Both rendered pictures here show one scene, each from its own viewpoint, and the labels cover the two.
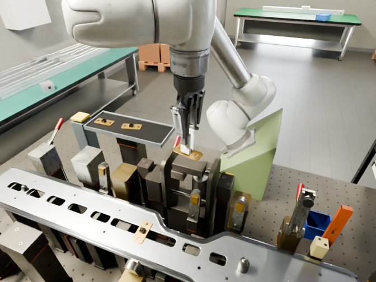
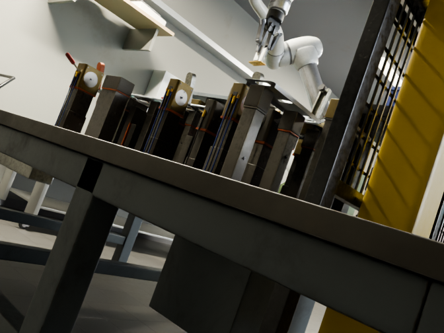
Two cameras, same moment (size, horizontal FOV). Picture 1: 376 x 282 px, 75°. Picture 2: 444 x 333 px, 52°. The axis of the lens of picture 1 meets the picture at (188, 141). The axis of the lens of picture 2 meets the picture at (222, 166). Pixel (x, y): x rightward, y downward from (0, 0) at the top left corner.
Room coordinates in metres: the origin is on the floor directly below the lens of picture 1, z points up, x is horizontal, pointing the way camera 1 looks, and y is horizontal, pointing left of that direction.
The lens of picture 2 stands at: (-1.22, -0.68, 0.66)
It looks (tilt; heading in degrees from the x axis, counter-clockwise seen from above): 5 degrees up; 21
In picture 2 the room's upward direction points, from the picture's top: 20 degrees clockwise
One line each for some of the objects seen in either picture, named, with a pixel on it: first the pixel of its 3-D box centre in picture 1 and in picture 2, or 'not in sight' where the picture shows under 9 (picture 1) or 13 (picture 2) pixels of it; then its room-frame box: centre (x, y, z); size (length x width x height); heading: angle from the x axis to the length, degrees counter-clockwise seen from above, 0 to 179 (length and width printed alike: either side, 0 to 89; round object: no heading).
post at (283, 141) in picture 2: not in sight; (279, 158); (0.07, -0.36, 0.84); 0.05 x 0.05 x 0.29; 69
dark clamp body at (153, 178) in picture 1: (162, 202); not in sight; (0.69, 0.11, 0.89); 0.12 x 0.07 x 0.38; 159
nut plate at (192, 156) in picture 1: (187, 150); (257, 62); (0.55, 0.00, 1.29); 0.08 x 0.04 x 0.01; 57
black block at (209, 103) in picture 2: not in sight; (200, 141); (0.20, -0.03, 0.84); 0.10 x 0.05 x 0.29; 159
